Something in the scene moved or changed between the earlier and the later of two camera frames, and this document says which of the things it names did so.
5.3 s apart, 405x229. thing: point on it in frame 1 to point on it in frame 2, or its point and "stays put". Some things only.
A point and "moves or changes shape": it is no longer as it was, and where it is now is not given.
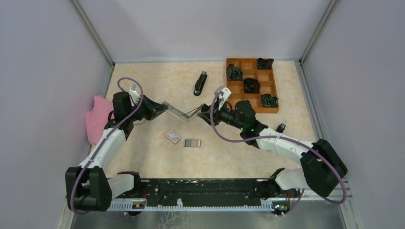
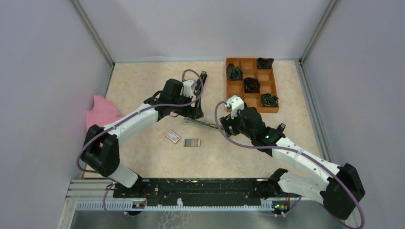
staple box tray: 192,143 stays put
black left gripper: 153,108 to 194,112
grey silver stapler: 175,111 moves or changes shape
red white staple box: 172,137 stays put
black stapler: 199,83 stays put
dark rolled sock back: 266,64 stays put
